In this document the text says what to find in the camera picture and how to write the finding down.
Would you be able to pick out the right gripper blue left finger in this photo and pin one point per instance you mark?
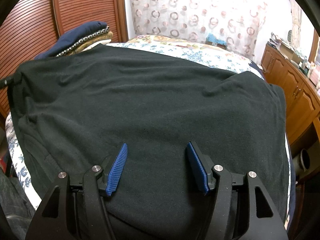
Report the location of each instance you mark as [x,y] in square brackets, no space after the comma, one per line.
[114,169]

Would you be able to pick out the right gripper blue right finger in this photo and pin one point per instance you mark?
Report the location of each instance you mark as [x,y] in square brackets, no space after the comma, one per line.
[199,178]

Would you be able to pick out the black printed t-shirt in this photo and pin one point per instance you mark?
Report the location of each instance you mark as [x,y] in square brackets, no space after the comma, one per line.
[150,129]

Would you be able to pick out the navy folded blanket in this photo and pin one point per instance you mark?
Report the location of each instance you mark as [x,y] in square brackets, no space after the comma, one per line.
[70,37]

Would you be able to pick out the brown louvered wardrobe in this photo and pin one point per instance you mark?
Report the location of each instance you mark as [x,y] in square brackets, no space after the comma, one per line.
[33,26]

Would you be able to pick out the beaded cushion mat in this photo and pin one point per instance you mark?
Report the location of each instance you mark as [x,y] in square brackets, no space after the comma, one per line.
[103,36]

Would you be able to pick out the blue floral white cloth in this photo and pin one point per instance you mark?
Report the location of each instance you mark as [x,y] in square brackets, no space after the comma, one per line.
[200,55]

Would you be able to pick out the wooden sideboard cabinet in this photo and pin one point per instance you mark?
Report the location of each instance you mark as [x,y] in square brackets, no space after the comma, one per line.
[302,102]

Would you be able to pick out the blue item on box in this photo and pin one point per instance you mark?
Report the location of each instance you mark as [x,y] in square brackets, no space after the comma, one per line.
[214,41]

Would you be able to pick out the pink floral bedspread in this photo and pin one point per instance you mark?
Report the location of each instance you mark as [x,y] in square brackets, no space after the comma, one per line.
[164,40]

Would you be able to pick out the cardboard box on sideboard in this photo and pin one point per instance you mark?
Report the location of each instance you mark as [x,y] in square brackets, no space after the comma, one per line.
[289,53]

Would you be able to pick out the pink circle patterned curtain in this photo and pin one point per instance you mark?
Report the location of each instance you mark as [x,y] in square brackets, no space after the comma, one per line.
[244,25]

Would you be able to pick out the beige side window curtain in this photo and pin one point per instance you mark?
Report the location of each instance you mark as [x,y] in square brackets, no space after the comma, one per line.
[296,12]

